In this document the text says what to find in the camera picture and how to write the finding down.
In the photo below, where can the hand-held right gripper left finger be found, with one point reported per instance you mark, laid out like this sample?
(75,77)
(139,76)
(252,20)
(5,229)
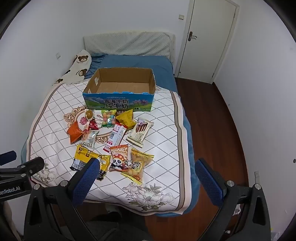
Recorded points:
(86,178)

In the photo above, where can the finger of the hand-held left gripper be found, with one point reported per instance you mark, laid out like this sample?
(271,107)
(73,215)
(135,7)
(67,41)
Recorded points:
(25,166)
(8,157)

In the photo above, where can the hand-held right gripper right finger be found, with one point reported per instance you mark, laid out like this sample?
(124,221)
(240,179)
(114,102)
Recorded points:
(208,183)

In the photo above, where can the green colourful candy bag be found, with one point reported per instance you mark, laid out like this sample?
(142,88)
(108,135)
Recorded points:
(108,119)

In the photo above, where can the blue printed cardboard box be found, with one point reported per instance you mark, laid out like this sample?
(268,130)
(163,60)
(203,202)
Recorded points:
(115,104)

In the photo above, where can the yellow black snack packet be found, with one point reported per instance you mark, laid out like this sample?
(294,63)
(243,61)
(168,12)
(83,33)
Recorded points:
(82,156)

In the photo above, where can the orange panda snack packet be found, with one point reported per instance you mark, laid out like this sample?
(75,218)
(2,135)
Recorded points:
(119,158)

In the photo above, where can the white grey snack packet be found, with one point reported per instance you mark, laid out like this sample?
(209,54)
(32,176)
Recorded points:
(89,140)

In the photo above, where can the red white long packet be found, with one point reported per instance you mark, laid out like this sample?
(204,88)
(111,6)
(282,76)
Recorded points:
(115,136)

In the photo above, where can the yellow clear biscuit packet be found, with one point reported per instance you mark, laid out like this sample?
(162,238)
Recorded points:
(137,165)

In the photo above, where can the red triangular snack packet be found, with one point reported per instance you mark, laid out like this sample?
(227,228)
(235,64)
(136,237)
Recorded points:
(93,125)

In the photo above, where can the clear braised egg packet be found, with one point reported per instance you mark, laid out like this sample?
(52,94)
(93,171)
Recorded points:
(89,114)

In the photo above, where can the white chocolate stick packet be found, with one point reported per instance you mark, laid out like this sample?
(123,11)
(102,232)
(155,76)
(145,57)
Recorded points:
(140,133)

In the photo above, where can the brown snack packet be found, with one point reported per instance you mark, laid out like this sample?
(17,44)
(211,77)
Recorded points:
(120,113)

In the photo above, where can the bear print pillow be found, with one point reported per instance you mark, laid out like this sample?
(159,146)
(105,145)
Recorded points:
(78,66)

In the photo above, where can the blue ruffled pillow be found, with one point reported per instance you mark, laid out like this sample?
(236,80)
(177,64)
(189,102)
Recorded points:
(96,63)

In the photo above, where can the blue bed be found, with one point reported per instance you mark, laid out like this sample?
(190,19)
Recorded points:
(161,69)

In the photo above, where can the white padded headboard cushion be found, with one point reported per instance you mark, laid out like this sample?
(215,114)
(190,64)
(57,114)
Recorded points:
(129,42)

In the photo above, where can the white door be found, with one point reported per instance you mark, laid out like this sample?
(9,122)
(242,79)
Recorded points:
(208,39)

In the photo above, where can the white wall socket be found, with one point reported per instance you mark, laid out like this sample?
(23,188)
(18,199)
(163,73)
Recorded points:
(256,173)

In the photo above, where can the white light switch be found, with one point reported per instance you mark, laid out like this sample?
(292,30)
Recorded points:
(181,17)

